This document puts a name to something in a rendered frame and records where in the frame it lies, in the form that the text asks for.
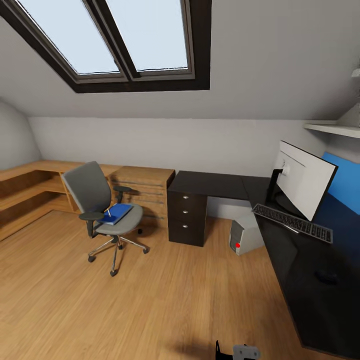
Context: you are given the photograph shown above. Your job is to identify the desktop computer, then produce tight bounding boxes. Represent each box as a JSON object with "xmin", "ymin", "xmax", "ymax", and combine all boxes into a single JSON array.
[{"xmin": 228, "ymin": 214, "xmax": 265, "ymax": 256}]

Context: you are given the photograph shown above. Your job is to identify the monitor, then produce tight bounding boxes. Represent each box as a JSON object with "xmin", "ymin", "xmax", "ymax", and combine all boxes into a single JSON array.
[{"xmin": 265, "ymin": 140, "xmax": 339, "ymax": 222}]

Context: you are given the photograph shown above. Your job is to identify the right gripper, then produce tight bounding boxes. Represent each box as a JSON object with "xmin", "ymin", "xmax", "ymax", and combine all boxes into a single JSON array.
[{"xmin": 215, "ymin": 340, "xmax": 252, "ymax": 360}]

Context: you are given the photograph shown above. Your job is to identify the keyboard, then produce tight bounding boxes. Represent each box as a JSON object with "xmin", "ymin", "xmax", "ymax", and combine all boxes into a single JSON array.
[{"xmin": 251, "ymin": 203, "xmax": 333, "ymax": 244}]

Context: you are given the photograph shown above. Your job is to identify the folder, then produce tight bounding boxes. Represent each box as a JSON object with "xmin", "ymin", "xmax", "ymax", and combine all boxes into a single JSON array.
[{"xmin": 96, "ymin": 203, "xmax": 132, "ymax": 225}]

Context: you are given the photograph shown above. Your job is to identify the swivel chair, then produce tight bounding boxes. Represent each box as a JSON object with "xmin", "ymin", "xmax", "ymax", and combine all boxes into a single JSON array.
[{"xmin": 61, "ymin": 161, "xmax": 148, "ymax": 277}]

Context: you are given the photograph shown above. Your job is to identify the mouse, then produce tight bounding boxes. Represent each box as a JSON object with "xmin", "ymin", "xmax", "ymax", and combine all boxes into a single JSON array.
[{"xmin": 315, "ymin": 268, "xmax": 339, "ymax": 284}]

